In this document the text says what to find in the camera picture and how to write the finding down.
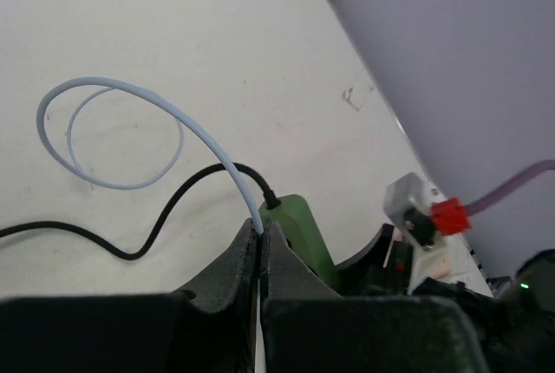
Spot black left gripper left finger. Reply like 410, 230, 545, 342
1, 220, 259, 372

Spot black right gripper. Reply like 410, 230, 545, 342
336, 224, 554, 372

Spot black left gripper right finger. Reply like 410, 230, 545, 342
262, 222, 489, 372

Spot pink charger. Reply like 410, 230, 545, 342
430, 257, 452, 279

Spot green power strip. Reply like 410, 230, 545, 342
259, 191, 340, 290

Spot black green strip cord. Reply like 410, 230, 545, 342
0, 162, 281, 261

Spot light blue usb cable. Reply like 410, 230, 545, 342
36, 76, 266, 373

